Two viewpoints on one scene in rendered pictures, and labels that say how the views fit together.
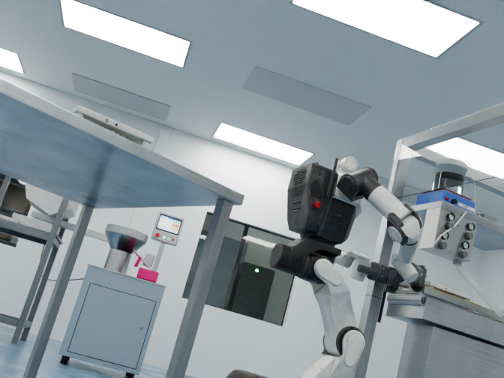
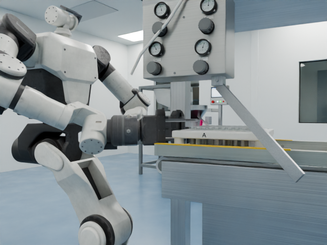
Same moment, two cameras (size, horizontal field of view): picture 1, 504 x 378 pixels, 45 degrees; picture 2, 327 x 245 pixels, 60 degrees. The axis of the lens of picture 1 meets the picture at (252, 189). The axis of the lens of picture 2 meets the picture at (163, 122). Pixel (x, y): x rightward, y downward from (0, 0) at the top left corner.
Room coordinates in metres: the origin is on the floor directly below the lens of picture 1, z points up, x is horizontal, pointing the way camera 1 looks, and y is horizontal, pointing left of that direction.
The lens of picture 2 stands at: (2.22, -1.43, 1.00)
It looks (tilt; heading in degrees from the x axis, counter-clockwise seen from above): 1 degrees down; 45
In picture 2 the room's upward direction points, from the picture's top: straight up
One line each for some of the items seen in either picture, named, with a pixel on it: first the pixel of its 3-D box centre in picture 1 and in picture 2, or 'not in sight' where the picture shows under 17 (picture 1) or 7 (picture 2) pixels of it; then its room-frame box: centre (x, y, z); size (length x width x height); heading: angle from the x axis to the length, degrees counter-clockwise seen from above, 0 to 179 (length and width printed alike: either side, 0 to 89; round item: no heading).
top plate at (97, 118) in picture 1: (103, 131); not in sight; (1.84, 0.49, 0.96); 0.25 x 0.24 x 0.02; 28
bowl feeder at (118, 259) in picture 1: (128, 253); (198, 119); (5.18, 0.85, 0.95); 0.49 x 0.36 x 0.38; 99
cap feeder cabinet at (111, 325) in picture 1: (112, 322); not in sight; (5.13, 0.80, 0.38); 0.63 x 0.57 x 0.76; 99
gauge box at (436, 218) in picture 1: (448, 235); (188, 40); (2.80, -0.95, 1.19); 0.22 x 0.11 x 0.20; 109
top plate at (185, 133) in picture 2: (433, 289); (226, 132); (2.94, -0.98, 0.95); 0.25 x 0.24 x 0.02; 20
